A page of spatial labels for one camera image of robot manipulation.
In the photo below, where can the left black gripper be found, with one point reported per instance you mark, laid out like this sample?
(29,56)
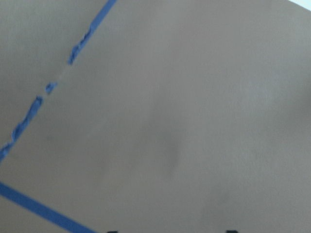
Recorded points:
(231,231)

